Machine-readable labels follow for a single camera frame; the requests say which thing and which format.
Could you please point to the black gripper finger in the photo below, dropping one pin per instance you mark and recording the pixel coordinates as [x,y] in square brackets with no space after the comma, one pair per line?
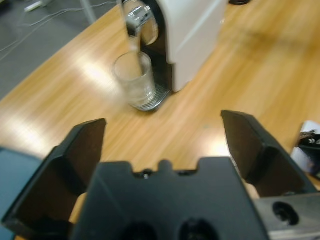
[262,162]
[60,175]

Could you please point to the clear drinking glass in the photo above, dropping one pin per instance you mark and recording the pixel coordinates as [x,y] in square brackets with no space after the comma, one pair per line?
[136,80]

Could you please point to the white capsule coffee machine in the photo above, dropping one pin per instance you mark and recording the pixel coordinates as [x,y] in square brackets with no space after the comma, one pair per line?
[195,32]

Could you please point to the silver drip tray grille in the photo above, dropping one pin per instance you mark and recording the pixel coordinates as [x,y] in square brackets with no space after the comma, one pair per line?
[152,105]

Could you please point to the centre grey mount plate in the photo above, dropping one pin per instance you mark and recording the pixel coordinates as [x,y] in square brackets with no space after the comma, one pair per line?
[307,160]

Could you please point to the white metal frame leg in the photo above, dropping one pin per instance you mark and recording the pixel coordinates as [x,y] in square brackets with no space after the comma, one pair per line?
[88,11]

